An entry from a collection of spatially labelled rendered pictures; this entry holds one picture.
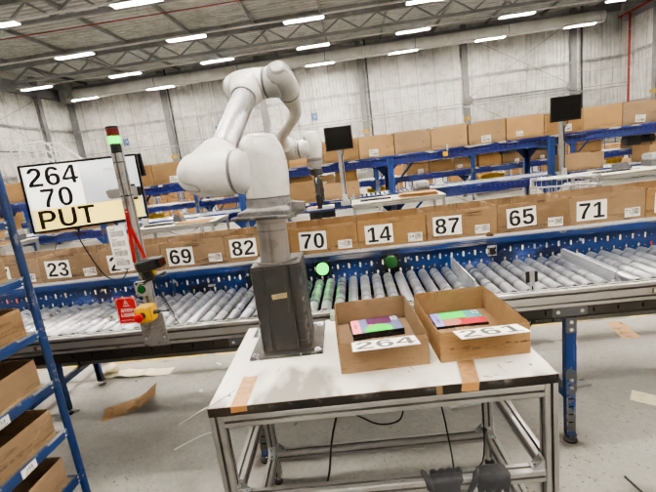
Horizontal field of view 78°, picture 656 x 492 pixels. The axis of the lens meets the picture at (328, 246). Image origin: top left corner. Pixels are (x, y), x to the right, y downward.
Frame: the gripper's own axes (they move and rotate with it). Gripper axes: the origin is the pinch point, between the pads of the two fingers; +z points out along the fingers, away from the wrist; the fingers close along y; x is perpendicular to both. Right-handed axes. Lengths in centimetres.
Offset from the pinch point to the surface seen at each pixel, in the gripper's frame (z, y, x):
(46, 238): 45, 413, 513
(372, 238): 23.0, -8.5, -28.1
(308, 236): 17.7, -8.4, 8.2
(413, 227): 20, -8, -52
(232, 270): 32, -14, 55
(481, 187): 47, 414, -216
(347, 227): 15.2, -8.2, -14.3
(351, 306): 34, -86, -15
